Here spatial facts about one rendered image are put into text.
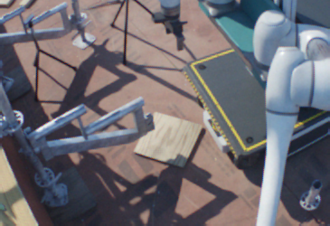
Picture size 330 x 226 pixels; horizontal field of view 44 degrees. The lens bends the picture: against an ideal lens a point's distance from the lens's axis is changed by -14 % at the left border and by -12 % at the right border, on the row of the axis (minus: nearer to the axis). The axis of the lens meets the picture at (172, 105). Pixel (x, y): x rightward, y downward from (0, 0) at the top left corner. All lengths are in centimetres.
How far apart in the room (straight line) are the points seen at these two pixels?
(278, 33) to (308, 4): 54
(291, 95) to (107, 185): 156
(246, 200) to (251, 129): 40
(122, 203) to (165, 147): 43
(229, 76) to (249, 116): 29
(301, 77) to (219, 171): 142
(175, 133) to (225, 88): 42
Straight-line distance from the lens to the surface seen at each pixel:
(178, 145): 260
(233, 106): 237
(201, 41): 318
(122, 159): 261
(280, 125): 122
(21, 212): 177
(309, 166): 258
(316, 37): 172
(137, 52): 315
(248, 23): 214
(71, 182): 258
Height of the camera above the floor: 216
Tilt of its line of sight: 50 degrees down
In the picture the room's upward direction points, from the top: 7 degrees counter-clockwise
